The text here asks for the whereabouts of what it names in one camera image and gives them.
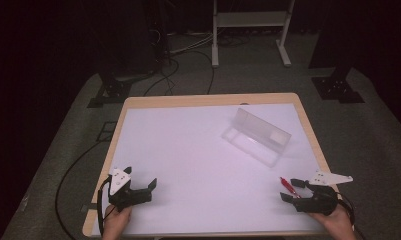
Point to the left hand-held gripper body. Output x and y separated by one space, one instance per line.
121 195

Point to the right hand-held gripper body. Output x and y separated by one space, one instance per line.
318 200

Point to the red pen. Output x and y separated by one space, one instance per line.
287 185

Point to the clear plastic pencil case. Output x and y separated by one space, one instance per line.
254 146

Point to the person's left hand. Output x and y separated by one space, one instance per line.
115 221

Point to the person's right hand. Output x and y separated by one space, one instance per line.
336 221

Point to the white table mat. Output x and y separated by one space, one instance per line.
194 173

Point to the black stand base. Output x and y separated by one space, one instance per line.
111 91
336 89

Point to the white metal stand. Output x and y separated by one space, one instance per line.
251 19

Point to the black floor frame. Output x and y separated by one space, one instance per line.
106 131

